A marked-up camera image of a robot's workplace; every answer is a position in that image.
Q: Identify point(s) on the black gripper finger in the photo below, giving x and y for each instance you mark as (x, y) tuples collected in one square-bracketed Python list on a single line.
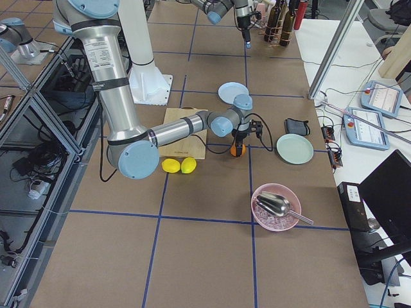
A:
[(238, 150)]

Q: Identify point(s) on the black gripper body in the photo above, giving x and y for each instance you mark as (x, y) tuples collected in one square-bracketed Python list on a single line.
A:
[(241, 133), (243, 23)]

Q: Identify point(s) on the orange mandarin fruit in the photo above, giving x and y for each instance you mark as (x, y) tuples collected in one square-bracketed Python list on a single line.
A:
[(232, 149)]

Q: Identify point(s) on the light blue plate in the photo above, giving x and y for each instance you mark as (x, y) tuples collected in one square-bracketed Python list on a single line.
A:
[(228, 91)]

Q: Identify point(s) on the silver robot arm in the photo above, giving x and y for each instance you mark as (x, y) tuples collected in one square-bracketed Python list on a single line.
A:
[(243, 11), (117, 45)]

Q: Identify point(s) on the mint green plate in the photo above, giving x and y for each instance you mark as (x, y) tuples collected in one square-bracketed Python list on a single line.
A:
[(295, 149)]

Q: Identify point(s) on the pink cup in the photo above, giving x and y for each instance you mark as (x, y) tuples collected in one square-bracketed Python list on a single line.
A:
[(261, 8)]

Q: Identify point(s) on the dark wine bottle left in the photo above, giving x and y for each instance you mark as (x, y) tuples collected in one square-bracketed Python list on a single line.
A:
[(273, 19)]

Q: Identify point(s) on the dark wine bottle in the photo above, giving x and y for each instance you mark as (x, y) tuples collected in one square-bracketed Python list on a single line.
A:
[(288, 23), (273, 19)]

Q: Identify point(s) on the dark wine bottle right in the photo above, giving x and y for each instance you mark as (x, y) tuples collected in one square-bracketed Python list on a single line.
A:
[(288, 23)]

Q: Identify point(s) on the wooden cutting board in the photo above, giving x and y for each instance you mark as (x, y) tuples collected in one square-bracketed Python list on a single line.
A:
[(188, 147)]

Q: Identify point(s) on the right yellow lemon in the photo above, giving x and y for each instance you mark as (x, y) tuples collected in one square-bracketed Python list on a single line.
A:
[(188, 165)]

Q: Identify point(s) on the yellow lemon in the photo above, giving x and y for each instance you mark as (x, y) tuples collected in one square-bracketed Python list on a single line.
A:
[(170, 165), (188, 165)]

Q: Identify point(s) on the grey folded cloth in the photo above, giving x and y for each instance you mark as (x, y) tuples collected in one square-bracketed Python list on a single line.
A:
[(297, 127)]

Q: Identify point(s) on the red bottle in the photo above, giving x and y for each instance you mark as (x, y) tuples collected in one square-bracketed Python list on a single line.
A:
[(299, 14)]

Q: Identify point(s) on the metal scoop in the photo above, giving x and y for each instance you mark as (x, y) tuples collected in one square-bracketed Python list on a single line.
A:
[(279, 206)]

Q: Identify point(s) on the left yellow lemon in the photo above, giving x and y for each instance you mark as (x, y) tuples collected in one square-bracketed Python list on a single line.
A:
[(170, 165)]

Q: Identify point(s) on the pink bowl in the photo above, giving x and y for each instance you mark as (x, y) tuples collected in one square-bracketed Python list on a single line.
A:
[(280, 190)]

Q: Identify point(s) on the clear ice cubes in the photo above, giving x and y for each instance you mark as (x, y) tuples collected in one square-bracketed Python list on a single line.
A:
[(273, 223)]

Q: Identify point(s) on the near teach pendant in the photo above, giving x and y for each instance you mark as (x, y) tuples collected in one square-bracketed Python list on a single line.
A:
[(362, 128)]

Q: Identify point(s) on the teach pendant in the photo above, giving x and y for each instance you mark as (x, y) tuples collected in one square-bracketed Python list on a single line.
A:
[(381, 97), (362, 128)]

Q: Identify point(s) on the black computer box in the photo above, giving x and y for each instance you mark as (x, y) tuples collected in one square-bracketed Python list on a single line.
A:
[(353, 207)]

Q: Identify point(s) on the far teach pendant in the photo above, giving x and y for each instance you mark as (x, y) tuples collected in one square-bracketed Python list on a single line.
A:
[(381, 97)]

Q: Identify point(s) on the black monitor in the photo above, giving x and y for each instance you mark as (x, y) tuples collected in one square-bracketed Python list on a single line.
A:
[(386, 192)]

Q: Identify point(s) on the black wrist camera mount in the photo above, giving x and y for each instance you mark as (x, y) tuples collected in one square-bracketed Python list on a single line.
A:
[(256, 127)]

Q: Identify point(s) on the copper wire bottle rack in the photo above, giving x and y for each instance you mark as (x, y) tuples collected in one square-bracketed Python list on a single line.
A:
[(276, 33)]

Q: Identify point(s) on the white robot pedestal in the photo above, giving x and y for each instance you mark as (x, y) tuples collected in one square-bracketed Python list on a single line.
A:
[(148, 85)]

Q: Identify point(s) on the aluminium frame post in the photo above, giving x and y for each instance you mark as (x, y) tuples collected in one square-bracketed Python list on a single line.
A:
[(340, 34)]

